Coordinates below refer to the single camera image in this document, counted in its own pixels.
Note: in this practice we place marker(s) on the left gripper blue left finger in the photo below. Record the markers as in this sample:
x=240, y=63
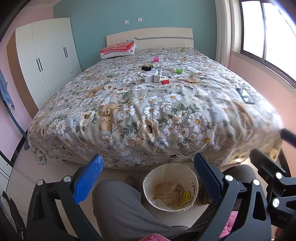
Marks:
x=86, y=178

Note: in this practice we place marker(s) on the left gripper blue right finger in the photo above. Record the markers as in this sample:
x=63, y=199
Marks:
x=210, y=180

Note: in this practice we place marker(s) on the red block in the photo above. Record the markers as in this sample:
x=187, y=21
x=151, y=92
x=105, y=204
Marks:
x=165, y=82

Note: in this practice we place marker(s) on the green toy brick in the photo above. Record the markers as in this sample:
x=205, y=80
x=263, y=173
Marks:
x=178, y=70

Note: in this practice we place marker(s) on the white milk carton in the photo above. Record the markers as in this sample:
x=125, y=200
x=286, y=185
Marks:
x=157, y=75

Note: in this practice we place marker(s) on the small white red box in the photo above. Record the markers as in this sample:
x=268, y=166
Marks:
x=148, y=77

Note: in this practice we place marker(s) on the white trash bin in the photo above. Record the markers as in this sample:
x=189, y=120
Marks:
x=171, y=188

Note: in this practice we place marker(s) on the grey trousered leg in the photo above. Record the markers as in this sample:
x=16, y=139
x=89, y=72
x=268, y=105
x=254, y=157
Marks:
x=121, y=216

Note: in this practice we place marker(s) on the black smartphone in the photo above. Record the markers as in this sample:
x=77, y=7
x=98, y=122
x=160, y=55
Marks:
x=245, y=96

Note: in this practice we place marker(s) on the floral bedspread bed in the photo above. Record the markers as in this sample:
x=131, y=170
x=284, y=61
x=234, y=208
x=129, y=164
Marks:
x=109, y=110

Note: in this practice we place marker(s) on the blue hanging cloth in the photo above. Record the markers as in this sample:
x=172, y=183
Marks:
x=4, y=91

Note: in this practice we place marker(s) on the black cylinder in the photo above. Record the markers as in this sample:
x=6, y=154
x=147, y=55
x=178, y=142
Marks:
x=146, y=68

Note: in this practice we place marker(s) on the white wardrobe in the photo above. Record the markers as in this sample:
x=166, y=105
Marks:
x=42, y=58

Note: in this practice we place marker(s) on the cream curtain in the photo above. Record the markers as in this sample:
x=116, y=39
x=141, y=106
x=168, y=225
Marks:
x=224, y=31

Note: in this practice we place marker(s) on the cream wooden headboard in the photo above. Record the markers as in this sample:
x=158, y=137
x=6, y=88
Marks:
x=164, y=37

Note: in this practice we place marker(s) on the folded red pink clothes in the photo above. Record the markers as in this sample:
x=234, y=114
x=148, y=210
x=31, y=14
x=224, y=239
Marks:
x=118, y=47

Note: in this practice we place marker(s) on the window with dark frame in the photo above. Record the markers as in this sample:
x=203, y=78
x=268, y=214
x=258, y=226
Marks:
x=268, y=37

